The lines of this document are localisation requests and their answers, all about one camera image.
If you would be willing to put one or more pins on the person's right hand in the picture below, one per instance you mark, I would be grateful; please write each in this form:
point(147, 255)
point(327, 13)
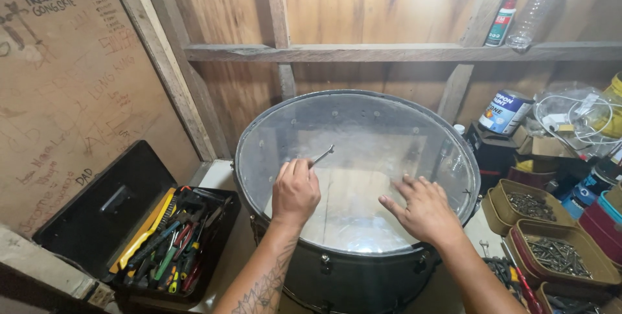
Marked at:
point(427, 217)

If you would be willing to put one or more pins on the person's left hand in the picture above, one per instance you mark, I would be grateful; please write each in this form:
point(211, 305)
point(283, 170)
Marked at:
point(294, 195)

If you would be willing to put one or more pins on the person's left fingers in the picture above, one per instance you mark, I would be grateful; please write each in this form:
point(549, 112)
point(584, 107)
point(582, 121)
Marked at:
point(296, 166)

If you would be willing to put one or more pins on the small steel wrench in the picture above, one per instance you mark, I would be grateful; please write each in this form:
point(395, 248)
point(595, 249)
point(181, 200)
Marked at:
point(323, 154)

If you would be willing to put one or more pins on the black bass drum clear head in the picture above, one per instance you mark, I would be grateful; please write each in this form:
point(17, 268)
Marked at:
point(359, 275)

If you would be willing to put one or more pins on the pile of hand tools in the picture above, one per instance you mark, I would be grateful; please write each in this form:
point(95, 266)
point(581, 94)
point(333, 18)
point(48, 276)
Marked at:
point(175, 248)

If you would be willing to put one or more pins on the black box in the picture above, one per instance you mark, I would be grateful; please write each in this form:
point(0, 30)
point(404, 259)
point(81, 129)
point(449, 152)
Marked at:
point(488, 156)

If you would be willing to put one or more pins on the black plastic toolbox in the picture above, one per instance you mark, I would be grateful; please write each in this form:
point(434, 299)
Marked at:
point(97, 202)

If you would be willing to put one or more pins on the small open-end spanner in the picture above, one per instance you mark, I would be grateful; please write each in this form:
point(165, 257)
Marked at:
point(484, 248)

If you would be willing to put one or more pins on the blue white paint can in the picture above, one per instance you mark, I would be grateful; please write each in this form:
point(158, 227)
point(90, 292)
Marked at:
point(505, 112)

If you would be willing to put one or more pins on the pile of dark screws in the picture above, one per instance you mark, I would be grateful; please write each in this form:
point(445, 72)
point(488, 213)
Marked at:
point(532, 205)

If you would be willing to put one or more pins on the small cardboard box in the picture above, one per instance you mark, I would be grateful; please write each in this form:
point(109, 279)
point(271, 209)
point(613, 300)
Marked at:
point(546, 146)

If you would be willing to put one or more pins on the white green sealant tube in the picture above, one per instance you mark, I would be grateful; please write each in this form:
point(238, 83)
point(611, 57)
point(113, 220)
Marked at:
point(502, 20)

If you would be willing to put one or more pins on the pile of grey nails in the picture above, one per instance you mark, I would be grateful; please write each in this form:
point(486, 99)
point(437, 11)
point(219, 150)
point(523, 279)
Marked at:
point(556, 254)

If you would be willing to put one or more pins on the clear empty plastic bottle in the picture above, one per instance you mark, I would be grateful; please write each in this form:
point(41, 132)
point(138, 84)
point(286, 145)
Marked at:
point(534, 10)

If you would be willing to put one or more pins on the blue spray can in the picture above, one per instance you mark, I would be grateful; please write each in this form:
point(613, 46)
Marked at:
point(585, 190)

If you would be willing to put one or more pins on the tan tray of dark tools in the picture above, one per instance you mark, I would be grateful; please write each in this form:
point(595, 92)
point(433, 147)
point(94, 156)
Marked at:
point(573, 302)

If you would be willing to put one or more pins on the maroon plastic container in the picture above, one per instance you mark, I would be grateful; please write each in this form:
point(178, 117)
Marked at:
point(600, 231)

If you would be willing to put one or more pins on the tan tray red rim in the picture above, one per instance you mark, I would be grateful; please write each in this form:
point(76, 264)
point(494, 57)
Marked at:
point(595, 255)

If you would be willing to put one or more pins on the teal plastic container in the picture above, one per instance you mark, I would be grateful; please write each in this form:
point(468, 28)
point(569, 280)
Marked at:
point(612, 204)

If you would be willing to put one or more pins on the yellow plastic jar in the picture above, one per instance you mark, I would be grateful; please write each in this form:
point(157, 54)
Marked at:
point(613, 110)

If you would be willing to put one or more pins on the beige wall socket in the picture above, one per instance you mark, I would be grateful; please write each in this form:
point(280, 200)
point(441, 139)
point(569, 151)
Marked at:
point(100, 296)

